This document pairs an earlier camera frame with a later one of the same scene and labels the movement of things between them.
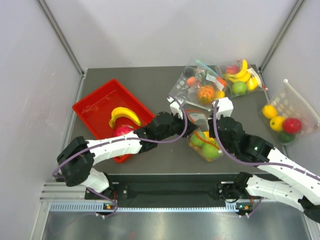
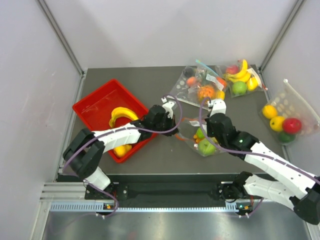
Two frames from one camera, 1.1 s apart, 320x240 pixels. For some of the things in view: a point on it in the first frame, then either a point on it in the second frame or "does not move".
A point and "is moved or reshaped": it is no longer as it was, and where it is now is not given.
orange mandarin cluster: (198, 149) to (197, 140)
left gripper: (190, 127) to (171, 122)
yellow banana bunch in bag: (242, 76) does not move
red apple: (232, 69) does not move
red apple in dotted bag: (292, 125) does not move
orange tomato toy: (222, 81) does not move
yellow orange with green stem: (276, 123) does not move
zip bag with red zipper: (201, 142) is moved or reshaped
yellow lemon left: (269, 111) does not move
